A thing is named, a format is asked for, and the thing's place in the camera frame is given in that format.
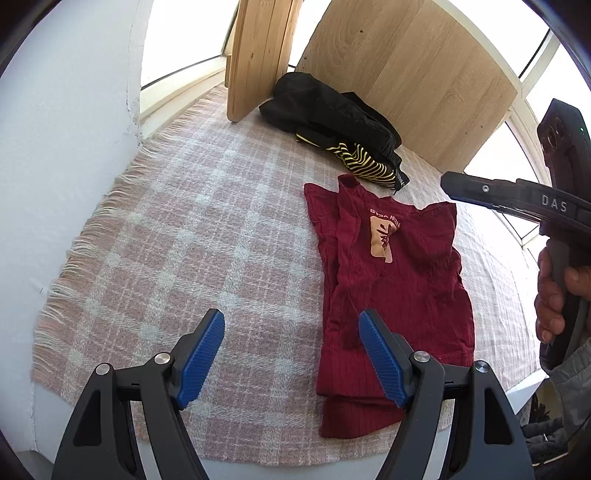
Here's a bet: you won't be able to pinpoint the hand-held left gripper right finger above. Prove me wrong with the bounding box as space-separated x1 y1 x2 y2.
359 309 532 480

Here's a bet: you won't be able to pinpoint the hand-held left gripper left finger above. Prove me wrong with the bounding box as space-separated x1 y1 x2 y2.
52 308 226 480

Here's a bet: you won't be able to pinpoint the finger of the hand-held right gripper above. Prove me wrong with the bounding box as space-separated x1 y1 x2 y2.
440 172 546 227

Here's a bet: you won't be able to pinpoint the maroon sweater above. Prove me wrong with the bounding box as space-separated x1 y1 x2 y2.
303 174 476 439

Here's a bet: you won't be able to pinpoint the black pants with yellow stripes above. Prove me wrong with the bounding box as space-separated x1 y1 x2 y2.
295 133 410 190

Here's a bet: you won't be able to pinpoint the person's right forearm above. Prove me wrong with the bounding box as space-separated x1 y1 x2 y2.
547 332 591 444

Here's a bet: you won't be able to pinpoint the person's right hand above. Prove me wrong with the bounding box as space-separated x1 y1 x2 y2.
534 249 591 344

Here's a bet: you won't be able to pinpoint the pink plaid blanket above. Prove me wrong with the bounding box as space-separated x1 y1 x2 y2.
30 85 541 467

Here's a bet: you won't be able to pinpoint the large light wooden board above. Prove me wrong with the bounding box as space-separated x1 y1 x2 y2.
295 0 518 172

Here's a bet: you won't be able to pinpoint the dark clutter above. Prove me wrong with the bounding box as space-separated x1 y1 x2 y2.
522 392 585 467

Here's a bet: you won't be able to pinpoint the black jacket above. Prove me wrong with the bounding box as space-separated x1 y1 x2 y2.
259 71 402 160

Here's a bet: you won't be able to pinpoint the pine plank board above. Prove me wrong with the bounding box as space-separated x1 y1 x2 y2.
226 0 303 123

